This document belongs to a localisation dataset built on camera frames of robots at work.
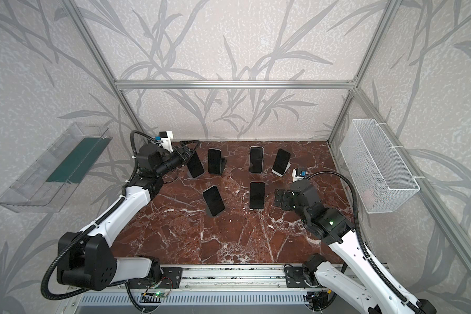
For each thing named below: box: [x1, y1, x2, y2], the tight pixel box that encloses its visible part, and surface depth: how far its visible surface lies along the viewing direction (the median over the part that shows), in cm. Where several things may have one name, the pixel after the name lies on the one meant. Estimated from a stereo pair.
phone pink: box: [249, 181, 266, 210], surface depth 90 cm
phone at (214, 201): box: [202, 185, 226, 217], surface depth 84 cm
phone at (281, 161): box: [272, 147, 292, 175], surface depth 101 cm
